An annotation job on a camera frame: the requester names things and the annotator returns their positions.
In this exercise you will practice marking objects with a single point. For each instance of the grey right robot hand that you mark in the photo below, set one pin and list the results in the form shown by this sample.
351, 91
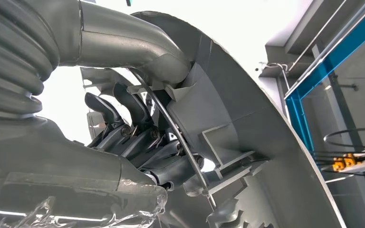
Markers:
59, 163

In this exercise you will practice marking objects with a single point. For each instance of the blue metal shelf rack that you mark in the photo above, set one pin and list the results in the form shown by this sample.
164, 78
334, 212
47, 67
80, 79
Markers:
297, 122

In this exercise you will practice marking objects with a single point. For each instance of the yellow connector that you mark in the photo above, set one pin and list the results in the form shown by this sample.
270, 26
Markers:
350, 160
338, 164

